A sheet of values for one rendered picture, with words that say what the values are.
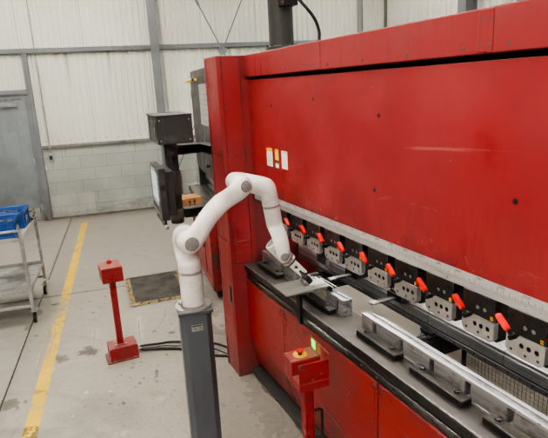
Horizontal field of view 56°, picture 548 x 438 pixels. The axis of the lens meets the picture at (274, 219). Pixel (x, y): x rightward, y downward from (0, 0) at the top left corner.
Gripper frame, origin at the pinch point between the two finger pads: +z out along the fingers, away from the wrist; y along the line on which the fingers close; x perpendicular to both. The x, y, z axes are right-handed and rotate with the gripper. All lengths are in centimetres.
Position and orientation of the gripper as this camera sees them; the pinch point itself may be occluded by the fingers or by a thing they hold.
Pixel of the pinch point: (307, 278)
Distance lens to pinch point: 297.6
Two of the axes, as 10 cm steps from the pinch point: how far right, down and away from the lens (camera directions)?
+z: 6.5, 6.7, 3.5
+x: -7.0, 7.1, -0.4
